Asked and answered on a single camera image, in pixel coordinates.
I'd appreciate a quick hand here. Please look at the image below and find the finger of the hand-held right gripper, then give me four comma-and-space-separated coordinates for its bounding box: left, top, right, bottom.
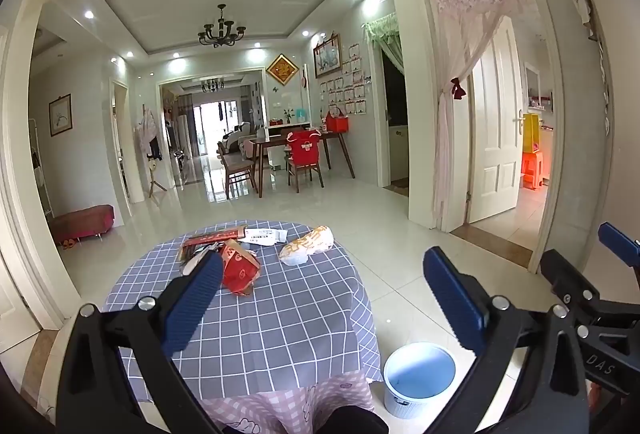
597, 221, 640, 271
540, 249, 608, 315

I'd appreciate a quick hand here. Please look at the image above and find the red chair cover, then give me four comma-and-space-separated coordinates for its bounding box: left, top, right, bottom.
290, 129, 323, 167

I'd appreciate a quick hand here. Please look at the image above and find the grey checked tablecloth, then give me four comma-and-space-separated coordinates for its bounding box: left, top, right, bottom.
102, 220, 398, 415

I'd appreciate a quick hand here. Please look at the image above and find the grey armchair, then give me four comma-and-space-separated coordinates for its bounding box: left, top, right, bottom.
217, 121, 256, 156

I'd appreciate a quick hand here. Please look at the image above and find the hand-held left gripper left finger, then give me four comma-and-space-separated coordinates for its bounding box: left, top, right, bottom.
56, 252, 236, 434

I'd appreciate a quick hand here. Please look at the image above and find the white panel door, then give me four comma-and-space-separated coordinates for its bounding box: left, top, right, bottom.
467, 15, 526, 225

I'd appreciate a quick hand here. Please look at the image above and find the red diamond wall decoration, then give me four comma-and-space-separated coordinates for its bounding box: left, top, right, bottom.
266, 54, 299, 86

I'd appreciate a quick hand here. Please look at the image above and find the white metal rack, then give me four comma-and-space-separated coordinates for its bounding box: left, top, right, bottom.
27, 119, 53, 220

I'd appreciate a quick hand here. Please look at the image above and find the red plastic stool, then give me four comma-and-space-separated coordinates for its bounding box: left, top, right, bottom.
520, 151, 551, 191

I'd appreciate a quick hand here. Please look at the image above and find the group of wall certificates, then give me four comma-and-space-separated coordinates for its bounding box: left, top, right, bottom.
320, 43, 368, 116

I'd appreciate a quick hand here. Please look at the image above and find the framed painting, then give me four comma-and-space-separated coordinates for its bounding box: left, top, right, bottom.
313, 34, 342, 79

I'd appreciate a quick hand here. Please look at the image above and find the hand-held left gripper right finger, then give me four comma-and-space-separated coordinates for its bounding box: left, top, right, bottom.
422, 246, 591, 434

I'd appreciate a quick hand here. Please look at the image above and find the crumpled grey wrapper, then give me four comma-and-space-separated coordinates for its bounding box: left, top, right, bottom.
179, 250, 213, 277

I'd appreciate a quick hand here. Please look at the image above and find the green curtain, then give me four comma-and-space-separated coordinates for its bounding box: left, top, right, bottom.
363, 13, 405, 74

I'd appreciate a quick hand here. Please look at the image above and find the red bench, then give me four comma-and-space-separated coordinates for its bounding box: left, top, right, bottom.
49, 205, 116, 245

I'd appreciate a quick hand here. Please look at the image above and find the wooden dining chair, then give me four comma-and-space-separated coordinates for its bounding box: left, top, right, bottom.
218, 154, 258, 200
285, 129, 326, 193

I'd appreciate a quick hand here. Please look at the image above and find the white orange paper bag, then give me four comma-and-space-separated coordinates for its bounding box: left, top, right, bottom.
278, 225, 337, 267

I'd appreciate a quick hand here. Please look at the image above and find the brown striped packet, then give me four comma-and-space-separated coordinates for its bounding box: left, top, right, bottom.
179, 224, 249, 260

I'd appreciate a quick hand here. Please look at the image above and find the coat stand with clothes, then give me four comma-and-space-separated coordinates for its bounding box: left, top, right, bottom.
134, 106, 168, 200

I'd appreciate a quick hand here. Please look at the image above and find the white plastic bin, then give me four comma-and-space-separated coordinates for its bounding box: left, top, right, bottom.
382, 341, 457, 419

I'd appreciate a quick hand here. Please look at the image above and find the wooden dining table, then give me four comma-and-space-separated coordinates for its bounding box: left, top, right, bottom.
248, 131, 356, 199

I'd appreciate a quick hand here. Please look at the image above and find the large black chandelier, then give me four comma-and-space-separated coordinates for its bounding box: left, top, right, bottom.
197, 4, 247, 48

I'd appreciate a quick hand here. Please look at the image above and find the red paper box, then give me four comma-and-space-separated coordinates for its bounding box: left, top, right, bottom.
220, 241, 261, 297

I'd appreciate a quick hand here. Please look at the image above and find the pink floral curtain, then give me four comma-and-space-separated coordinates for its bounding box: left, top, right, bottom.
429, 0, 531, 230

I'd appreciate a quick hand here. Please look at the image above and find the pink checked cloth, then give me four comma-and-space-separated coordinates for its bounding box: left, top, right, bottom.
200, 370, 376, 434

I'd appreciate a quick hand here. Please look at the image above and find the yellow cabinet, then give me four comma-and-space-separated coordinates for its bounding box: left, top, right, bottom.
522, 114, 541, 155

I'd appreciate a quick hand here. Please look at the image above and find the small framed picture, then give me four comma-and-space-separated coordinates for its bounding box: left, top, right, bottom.
48, 94, 73, 137

